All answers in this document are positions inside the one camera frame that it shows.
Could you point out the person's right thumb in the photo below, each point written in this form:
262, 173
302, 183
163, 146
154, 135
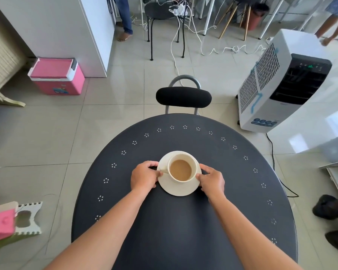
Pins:
199, 177

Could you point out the white table leg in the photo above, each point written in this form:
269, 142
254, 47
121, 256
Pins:
208, 14
270, 19

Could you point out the white folding step stool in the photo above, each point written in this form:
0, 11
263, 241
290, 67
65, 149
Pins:
31, 224

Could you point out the person's right hand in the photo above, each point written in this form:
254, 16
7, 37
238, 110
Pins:
212, 182

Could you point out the person's right forearm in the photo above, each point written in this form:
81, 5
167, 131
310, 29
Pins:
247, 236

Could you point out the cream coffee cup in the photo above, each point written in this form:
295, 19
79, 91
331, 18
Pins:
183, 156

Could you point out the pink cooler box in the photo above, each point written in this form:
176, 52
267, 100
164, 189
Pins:
59, 78

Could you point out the black round stool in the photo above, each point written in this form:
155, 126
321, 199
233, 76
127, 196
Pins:
157, 10

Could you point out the white cabinet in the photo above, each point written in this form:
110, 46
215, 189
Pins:
59, 28

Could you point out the black padded metal chair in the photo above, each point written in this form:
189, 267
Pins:
183, 97

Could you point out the cream saucer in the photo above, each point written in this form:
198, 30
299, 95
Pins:
180, 188

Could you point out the milky coffee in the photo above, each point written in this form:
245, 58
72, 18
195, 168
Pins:
180, 170

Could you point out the white power strip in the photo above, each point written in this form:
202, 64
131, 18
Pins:
179, 8

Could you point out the brown waste bin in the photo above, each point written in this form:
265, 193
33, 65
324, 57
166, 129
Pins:
256, 16

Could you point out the person's left thumb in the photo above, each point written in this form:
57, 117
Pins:
159, 174

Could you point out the person's left forearm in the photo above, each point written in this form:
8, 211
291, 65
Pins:
101, 233

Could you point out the pink plastic stool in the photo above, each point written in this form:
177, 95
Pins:
1, 224

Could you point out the person's left hand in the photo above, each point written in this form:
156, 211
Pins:
142, 177

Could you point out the white air cooler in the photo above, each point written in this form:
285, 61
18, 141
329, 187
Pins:
273, 81

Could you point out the black chair with wooden legs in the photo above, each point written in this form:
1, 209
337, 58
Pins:
242, 2

